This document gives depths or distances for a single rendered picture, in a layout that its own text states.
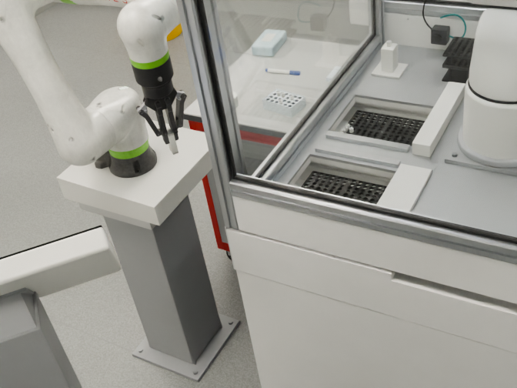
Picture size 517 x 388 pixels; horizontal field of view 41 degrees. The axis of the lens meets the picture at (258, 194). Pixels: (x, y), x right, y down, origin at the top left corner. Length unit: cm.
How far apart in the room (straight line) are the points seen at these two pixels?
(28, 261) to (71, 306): 164
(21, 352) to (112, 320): 139
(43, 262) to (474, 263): 83
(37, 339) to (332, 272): 65
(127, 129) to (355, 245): 81
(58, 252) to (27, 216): 221
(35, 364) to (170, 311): 95
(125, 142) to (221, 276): 103
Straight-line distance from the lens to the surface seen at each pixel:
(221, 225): 280
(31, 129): 427
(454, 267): 146
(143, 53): 161
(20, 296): 150
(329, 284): 164
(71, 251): 137
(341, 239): 152
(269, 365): 203
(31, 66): 189
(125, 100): 201
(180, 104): 176
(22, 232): 350
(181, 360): 265
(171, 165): 213
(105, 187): 211
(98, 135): 194
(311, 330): 181
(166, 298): 239
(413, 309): 159
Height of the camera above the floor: 203
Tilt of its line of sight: 38 degrees down
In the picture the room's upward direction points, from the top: 10 degrees counter-clockwise
